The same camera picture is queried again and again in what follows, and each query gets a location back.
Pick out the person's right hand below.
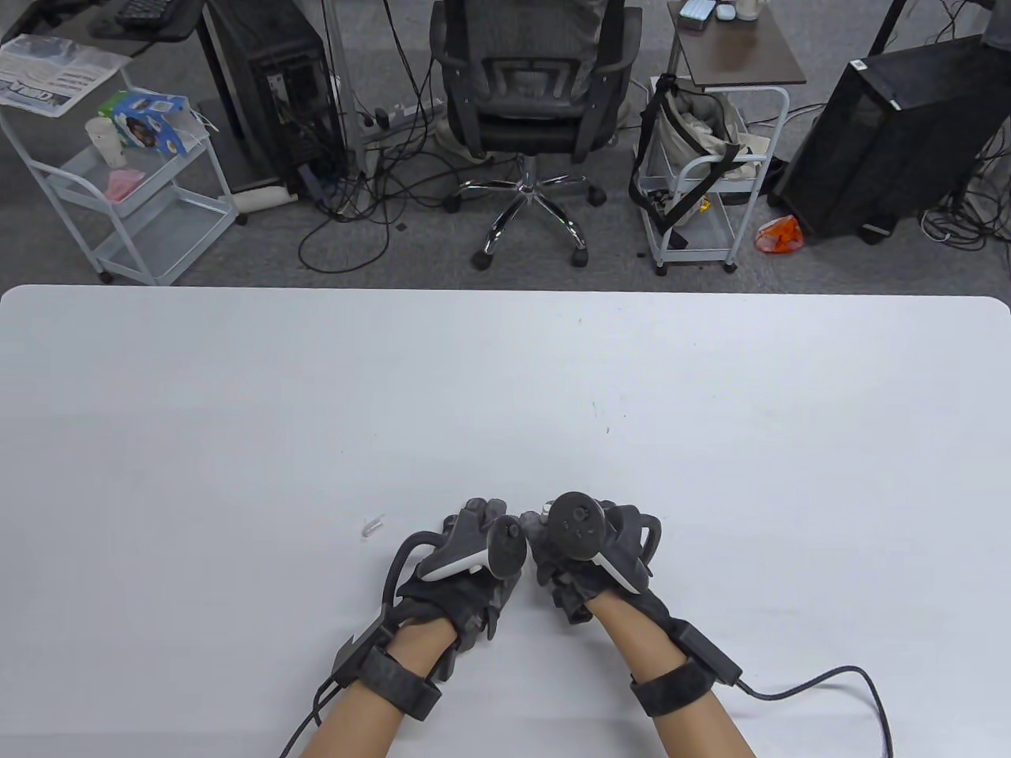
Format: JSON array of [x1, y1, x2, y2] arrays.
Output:
[[517, 501, 672, 625]]

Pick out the person's left hand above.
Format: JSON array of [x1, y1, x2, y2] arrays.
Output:
[[395, 497, 528, 685]]

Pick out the person's right forearm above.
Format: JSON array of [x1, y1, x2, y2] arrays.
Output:
[[591, 592, 759, 758]]

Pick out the person's left forearm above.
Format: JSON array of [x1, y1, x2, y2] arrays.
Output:
[[299, 620, 459, 758]]

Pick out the black and white controller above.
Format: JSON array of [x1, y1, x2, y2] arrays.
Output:
[[383, 513, 528, 625], [545, 492, 663, 595]]

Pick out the white metal utility cart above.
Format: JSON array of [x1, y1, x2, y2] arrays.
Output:
[[636, 75, 791, 276], [0, 59, 238, 287]]

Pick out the orange plastic bag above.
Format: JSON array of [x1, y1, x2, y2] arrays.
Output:
[[754, 215, 806, 255]]

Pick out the white roll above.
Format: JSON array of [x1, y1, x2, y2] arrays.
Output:
[[231, 183, 287, 214]]

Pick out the black mesh office chair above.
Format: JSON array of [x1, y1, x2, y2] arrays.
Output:
[[429, 0, 642, 272]]

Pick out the white power strip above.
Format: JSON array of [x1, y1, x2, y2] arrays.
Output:
[[359, 99, 447, 131]]

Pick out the pink packet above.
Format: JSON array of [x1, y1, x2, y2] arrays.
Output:
[[104, 168, 147, 204]]

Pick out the black computer tower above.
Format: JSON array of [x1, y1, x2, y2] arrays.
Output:
[[774, 36, 1011, 246], [197, 0, 348, 198]]

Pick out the brown side table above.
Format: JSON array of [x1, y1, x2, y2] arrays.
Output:
[[667, 0, 808, 88]]

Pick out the blue tissue box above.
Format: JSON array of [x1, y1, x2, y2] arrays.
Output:
[[99, 89, 192, 156]]

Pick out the white paper cup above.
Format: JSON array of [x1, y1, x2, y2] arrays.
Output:
[[85, 117, 127, 168]]

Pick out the black stand pole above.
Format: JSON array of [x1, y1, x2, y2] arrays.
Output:
[[867, 0, 909, 58]]

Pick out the newspaper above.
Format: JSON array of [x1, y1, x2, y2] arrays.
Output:
[[0, 34, 131, 118]]

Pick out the black keyboard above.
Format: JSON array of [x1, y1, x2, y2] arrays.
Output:
[[115, 0, 175, 31]]

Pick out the black wrist camera band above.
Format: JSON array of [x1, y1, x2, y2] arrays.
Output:
[[330, 616, 443, 721], [630, 620, 745, 718]]

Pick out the tangle of black floor cables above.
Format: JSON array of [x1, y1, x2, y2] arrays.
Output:
[[296, 118, 475, 273], [920, 134, 1011, 253]]

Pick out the beige bag with black strap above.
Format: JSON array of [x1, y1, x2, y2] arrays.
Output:
[[630, 73, 771, 250]]

